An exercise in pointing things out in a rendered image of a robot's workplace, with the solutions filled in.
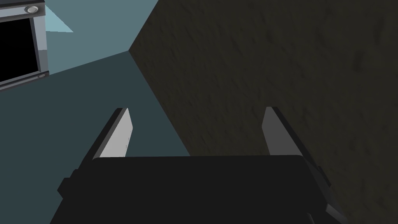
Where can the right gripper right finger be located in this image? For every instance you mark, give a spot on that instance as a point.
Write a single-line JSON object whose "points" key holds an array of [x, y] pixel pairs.
{"points": [[278, 137]]}

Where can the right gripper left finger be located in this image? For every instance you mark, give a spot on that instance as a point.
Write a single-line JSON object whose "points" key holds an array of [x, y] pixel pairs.
{"points": [[115, 140]]}

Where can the grey appliance with black window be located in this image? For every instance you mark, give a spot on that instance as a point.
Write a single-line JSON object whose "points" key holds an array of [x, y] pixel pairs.
{"points": [[18, 43]]}

